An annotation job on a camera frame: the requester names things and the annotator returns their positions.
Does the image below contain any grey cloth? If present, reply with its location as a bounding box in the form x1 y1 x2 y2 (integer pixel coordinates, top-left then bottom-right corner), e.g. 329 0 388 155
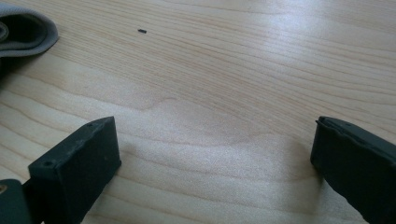
0 2 60 60

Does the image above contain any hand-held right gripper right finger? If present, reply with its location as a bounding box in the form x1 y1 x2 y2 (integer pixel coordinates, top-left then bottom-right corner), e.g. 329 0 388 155
310 116 396 224

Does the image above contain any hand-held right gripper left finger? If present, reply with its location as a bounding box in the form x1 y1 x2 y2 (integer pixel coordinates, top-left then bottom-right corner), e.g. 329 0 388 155
22 116 122 224

